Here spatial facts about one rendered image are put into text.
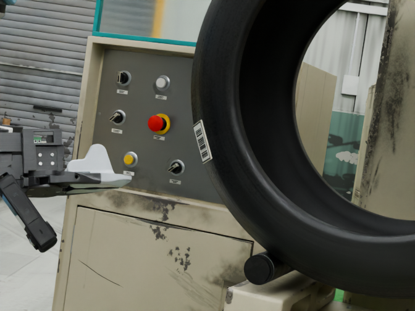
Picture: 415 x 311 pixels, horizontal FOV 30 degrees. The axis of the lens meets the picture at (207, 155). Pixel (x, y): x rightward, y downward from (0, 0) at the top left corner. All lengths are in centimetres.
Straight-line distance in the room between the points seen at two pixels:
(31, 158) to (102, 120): 95
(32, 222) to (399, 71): 74
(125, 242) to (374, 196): 70
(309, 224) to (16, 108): 997
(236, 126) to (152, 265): 84
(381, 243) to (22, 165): 49
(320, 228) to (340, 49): 955
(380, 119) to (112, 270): 81
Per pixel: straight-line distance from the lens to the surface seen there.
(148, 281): 189
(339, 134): 1047
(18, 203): 106
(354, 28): 1064
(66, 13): 1085
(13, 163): 107
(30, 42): 1093
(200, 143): 115
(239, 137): 110
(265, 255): 115
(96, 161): 108
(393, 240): 105
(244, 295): 116
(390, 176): 146
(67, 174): 104
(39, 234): 106
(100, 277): 196
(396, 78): 147
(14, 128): 844
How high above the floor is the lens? 111
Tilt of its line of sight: 3 degrees down
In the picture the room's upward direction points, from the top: 8 degrees clockwise
